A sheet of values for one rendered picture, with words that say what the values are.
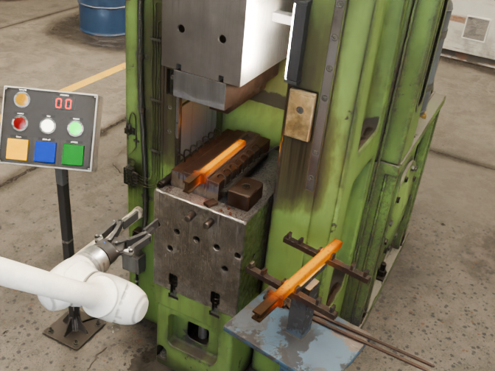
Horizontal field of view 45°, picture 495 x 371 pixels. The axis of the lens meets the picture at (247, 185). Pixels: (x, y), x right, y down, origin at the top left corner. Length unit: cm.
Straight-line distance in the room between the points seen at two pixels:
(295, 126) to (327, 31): 33
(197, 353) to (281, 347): 72
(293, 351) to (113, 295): 69
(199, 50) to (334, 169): 60
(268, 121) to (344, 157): 56
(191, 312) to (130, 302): 94
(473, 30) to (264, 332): 551
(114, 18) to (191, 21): 474
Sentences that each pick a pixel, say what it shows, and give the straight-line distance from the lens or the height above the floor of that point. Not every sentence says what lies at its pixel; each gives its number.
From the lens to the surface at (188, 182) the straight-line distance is 204.
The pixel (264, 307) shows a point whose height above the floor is 94.
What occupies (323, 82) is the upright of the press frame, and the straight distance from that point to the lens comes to 194.
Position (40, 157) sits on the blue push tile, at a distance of 226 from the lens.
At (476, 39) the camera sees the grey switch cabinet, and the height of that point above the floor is 28.
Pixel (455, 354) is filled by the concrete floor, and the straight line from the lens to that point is 313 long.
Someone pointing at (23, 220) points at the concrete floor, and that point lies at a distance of 370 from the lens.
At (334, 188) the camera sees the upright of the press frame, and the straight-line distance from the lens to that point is 208.
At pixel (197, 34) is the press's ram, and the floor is 150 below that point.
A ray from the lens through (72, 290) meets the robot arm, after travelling 145.
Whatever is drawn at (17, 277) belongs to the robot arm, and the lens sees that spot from 141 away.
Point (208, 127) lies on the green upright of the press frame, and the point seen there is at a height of 99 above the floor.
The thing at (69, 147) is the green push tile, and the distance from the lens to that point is 224.
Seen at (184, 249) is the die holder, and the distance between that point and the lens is 226.
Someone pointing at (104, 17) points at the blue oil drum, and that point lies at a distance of 664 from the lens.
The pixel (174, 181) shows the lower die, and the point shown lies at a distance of 220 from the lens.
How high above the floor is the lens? 208
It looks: 31 degrees down
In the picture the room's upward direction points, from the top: 6 degrees clockwise
